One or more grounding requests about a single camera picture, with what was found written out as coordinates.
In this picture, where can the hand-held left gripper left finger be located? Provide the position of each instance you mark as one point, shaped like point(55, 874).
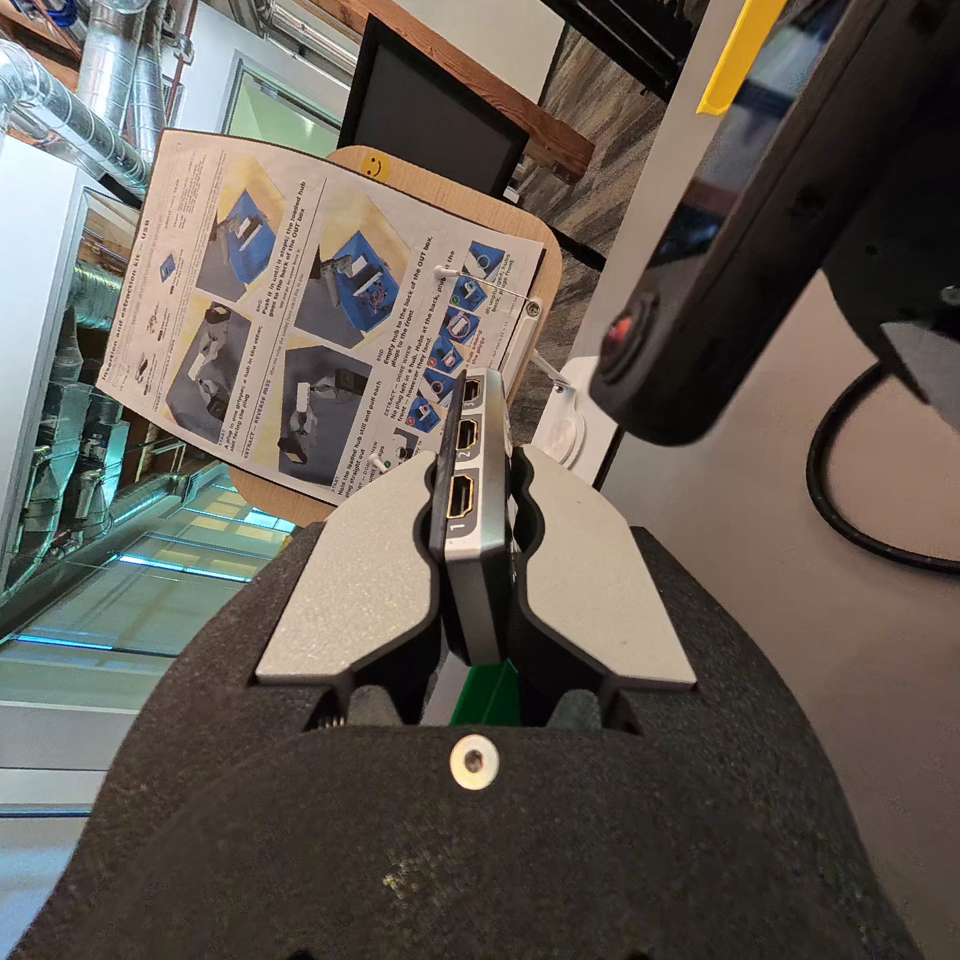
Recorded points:
point(352, 585)

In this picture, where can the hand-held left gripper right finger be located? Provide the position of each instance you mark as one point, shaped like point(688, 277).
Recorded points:
point(600, 592)

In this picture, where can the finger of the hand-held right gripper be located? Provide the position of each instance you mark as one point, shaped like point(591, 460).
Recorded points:
point(930, 360)

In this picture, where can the grey multi-port hub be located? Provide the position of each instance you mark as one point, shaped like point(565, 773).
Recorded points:
point(480, 585)

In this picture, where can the yellow plastic bin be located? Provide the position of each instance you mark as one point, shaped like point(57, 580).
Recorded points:
point(739, 60)

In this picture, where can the green plastic bin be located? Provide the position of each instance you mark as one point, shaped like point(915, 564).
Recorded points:
point(484, 697)

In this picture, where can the white stand base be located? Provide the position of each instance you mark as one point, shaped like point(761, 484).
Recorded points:
point(559, 431)

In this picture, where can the printed instruction sheet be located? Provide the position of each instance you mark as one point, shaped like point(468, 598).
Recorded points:
point(300, 300)

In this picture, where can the wooden beam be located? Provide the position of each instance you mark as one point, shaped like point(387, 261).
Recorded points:
point(555, 146)

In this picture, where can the yellow smiley sticker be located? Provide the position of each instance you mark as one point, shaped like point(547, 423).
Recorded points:
point(373, 163)

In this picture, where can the black monitor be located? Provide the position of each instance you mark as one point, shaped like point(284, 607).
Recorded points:
point(427, 112)

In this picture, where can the silver ventilation ducts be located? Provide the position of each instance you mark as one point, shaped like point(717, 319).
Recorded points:
point(45, 97)

